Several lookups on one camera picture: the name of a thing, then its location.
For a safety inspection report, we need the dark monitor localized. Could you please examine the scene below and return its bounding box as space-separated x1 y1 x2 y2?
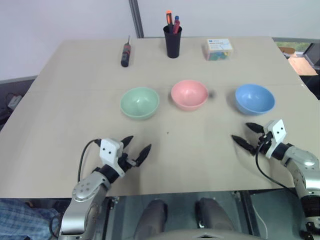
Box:
303 42 320 71

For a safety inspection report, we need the green bowl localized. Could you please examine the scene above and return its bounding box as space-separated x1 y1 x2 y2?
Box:
119 86 161 120

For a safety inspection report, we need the blue-capped red marker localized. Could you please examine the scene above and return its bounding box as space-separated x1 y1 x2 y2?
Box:
172 15 181 35

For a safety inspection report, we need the grey wall post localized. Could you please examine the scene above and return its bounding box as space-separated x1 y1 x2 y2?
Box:
128 0 146 39

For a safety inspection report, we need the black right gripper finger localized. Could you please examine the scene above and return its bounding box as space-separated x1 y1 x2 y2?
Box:
231 134 256 154
245 122 265 134

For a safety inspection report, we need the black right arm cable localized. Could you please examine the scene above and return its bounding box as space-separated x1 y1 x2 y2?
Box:
254 138 301 199

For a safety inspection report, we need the grey robot torso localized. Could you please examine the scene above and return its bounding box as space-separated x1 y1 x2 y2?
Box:
149 225 254 240

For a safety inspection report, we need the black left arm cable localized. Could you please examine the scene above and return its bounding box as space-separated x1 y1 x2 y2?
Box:
76 138 102 185

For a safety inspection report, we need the grey power strip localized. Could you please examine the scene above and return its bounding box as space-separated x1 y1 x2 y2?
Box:
7 94 22 109

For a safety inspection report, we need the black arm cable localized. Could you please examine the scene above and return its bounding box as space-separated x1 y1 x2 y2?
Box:
76 138 102 185
254 138 301 199

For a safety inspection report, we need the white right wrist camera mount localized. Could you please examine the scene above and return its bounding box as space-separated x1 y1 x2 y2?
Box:
264 119 287 159

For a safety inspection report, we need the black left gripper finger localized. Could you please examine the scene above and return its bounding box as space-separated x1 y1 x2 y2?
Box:
135 143 153 166
120 135 135 151

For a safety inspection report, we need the brown cardboard box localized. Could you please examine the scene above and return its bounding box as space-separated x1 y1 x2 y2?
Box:
279 46 296 59

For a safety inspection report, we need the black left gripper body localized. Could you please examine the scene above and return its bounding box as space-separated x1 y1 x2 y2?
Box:
117 147 141 173

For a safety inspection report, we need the blue bowl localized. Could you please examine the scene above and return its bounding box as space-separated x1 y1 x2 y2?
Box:
234 83 276 116

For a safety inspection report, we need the clear box of coloured pieces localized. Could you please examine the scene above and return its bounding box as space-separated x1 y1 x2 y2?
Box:
202 38 235 62

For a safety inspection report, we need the black and red screwdriver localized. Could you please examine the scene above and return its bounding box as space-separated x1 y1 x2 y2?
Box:
120 35 134 68

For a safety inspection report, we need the orange-brown desk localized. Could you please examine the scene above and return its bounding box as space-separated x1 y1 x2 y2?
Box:
287 56 319 76

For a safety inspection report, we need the pink-red bowl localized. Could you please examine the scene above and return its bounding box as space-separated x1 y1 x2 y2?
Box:
170 79 210 112

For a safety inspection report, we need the thin white cable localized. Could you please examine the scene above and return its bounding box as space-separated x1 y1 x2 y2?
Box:
251 206 267 238

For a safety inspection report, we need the black pen cup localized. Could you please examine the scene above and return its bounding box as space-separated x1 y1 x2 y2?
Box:
163 24 183 59

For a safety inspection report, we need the dark grey rounded shape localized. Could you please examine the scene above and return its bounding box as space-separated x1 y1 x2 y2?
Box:
194 197 235 230
133 199 169 240

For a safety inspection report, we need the orange-capped black marker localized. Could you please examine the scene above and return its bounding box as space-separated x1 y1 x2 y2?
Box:
165 9 174 33

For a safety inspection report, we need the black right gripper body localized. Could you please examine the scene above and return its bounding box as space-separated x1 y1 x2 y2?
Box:
254 131 275 155

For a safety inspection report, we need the grey metal table frame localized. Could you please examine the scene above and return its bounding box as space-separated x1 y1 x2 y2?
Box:
231 190 261 238

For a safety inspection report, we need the blue plaid cloth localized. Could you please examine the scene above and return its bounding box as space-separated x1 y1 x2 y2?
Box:
0 198 61 240

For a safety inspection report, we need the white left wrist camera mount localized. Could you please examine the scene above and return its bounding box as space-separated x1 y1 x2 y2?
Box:
99 138 126 174

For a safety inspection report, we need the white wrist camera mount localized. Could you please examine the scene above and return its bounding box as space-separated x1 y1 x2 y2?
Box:
99 138 126 174
264 119 287 159

